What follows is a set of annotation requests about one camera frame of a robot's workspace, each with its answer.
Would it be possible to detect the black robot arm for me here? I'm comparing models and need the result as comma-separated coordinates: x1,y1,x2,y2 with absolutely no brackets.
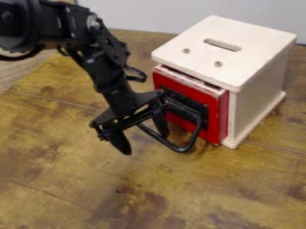
0,0,170,155

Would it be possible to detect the red drawer with black handle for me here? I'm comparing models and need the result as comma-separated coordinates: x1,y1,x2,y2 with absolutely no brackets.
138,64,230,153

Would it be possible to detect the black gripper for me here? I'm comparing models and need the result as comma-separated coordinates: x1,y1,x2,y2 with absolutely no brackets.
90,88,170,156

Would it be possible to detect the black cable loop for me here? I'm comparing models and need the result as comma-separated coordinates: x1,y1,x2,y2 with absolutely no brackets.
123,65,148,83

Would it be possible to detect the white wooden drawer box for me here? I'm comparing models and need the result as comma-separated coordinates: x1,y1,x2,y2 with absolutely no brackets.
152,15,297,148

